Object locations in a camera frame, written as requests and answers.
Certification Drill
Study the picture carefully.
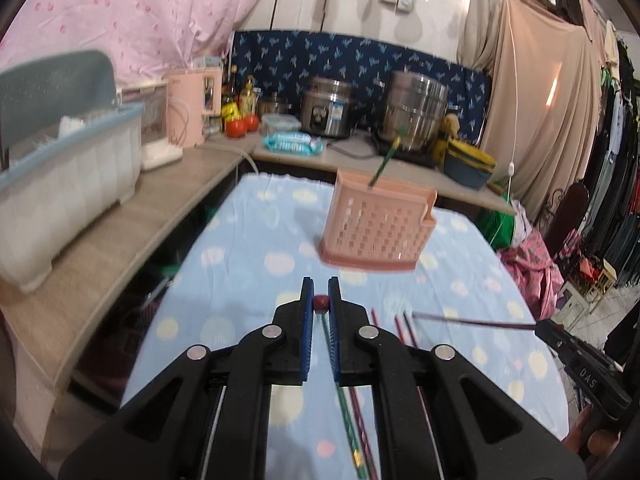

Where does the person's right hand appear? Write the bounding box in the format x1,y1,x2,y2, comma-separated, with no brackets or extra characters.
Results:
587,429,622,462

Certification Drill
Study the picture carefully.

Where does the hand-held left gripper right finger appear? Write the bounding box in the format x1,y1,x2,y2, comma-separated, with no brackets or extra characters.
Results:
327,276,587,480

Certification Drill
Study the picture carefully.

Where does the blue dotted tablecloth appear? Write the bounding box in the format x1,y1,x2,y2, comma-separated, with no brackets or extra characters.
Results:
120,172,571,480

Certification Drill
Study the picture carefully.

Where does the white glass electric kettle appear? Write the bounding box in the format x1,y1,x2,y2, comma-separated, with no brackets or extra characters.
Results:
119,80,184,171

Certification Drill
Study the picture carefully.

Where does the blue bowl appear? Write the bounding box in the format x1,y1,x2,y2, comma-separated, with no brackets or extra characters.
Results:
442,157,494,191

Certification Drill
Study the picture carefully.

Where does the yellow oil bottle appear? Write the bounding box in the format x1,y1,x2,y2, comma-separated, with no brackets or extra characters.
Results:
238,75,261,114

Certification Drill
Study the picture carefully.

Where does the yellow bowl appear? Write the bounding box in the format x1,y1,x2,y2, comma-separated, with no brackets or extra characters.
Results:
446,138,499,172

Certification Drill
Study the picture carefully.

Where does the black power cord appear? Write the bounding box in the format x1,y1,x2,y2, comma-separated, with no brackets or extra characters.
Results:
326,139,382,162

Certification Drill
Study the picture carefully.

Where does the steel steamer pot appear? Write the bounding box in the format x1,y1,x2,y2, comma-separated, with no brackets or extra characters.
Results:
376,70,449,154

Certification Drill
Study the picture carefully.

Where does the white stool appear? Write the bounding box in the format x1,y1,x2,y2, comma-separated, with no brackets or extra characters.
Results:
554,259,619,332

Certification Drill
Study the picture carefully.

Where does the pink floral cloth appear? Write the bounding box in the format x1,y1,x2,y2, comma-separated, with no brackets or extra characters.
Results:
499,239,569,322

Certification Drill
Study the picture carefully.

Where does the navy printed cloth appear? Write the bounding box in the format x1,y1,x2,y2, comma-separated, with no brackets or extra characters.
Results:
231,30,494,154

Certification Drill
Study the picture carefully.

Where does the blue wet wipes pack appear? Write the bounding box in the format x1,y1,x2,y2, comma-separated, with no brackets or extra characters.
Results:
263,132,325,156

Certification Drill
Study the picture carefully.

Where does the beige curtain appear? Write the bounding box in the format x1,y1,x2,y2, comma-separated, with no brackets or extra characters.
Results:
457,0,609,222

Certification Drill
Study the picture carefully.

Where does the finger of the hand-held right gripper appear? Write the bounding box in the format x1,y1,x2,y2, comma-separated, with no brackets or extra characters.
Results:
533,320,577,362

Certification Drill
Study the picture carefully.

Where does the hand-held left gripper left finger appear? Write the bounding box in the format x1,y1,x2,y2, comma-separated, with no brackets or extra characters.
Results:
60,276,315,480

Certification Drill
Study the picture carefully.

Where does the dark metal chair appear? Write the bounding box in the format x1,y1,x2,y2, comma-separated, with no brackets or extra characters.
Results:
542,182,591,272

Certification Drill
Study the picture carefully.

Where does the black induction cooker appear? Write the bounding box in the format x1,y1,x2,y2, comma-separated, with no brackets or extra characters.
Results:
369,134,442,169

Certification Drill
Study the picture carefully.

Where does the row of hanging clothes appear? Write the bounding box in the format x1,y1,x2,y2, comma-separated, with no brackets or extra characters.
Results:
549,0,640,292

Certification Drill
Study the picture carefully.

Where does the pink electric kettle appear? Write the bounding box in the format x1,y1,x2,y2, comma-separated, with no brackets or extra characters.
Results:
164,67,224,149

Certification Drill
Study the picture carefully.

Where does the steel rice cooker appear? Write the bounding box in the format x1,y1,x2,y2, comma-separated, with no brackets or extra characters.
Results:
299,77,354,140

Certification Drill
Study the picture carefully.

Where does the white cable with switch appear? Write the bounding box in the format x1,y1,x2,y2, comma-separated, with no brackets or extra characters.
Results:
492,0,519,242

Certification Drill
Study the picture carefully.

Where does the pink dotted sheet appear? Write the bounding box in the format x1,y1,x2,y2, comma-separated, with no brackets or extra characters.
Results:
0,0,287,92

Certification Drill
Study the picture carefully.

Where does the white dish rack blue lid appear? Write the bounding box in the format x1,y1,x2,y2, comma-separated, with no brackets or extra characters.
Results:
0,50,147,294

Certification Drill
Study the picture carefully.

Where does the pink plastic utensil basket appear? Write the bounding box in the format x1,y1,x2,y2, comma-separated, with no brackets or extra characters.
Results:
317,169,439,274

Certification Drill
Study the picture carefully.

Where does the glass container blue lid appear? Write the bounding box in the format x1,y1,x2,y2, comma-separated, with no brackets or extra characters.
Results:
259,113,301,136

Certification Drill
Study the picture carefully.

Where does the small steel lidded pot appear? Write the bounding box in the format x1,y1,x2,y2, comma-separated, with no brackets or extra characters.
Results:
257,94,294,117

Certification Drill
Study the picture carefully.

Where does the green bag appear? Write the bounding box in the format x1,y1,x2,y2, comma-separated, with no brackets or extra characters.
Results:
474,200,516,252

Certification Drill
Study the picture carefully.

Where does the green chopstick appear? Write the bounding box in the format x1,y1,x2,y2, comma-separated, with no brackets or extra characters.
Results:
369,136,403,190
312,296,368,480

